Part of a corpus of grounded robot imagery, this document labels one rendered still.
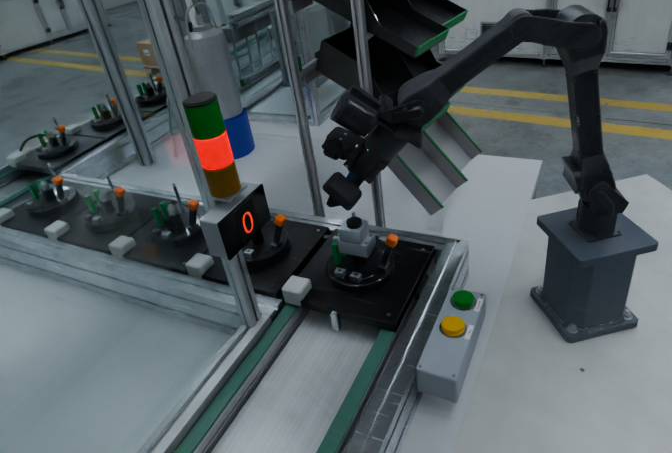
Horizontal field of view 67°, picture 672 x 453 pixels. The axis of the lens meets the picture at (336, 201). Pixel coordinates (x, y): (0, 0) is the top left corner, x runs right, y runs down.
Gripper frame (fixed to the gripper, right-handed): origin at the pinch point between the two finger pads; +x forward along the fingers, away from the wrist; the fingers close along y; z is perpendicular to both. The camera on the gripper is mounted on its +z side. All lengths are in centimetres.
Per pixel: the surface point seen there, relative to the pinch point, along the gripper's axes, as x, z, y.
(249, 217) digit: 2.9, 8.6, 18.2
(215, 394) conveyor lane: 24.4, -6.6, 34.6
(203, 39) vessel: 42, 64, -55
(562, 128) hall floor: 76, -93, -283
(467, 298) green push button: -0.5, -30.6, 1.7
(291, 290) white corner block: 19.4, -5.6, 11.8
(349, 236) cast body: 7.2, -7.1, 2.3
